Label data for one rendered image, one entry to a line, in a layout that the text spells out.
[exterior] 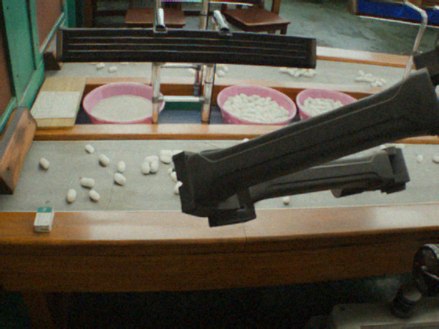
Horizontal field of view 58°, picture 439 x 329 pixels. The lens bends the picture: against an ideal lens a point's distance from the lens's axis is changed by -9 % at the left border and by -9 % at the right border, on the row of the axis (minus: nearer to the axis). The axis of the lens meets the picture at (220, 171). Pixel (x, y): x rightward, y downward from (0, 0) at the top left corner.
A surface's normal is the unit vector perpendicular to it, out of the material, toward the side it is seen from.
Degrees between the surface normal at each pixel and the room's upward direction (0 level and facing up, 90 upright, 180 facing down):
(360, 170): 38
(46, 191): 0
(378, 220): 0
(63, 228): 0
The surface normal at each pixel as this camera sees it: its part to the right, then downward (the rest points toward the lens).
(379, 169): 0.40, -0.28
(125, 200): 0.11, -0.79
